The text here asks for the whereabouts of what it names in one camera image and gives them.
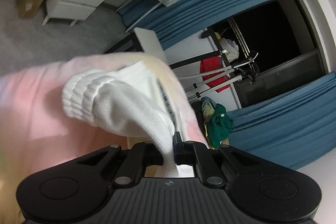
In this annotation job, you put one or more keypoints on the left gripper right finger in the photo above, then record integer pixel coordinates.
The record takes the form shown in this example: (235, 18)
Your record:
(235, 186)

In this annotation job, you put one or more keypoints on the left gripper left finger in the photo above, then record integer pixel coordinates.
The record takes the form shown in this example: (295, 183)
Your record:
(77, 189)

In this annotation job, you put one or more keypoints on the white zip-up sweatshirt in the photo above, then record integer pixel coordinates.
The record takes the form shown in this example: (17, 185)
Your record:
(130, 102)

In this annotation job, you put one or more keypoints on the pastel tie-dye bed cover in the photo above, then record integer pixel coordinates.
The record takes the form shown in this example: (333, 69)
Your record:
(36, 134)

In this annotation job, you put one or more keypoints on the right blue curtain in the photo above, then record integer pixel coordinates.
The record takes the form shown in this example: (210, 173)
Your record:
(293, 129)

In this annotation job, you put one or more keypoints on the green sweatshirt pile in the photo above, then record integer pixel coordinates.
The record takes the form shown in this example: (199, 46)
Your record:
(218, 124)

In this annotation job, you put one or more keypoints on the garment steamer stand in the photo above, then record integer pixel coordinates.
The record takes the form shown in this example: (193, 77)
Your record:
(236, 71)

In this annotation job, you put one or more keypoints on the red garment on rack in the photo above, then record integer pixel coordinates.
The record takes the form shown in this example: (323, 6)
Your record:
(212, 64)

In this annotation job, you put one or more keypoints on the dark window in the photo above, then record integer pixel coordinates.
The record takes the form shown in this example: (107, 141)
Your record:
(278, 36)

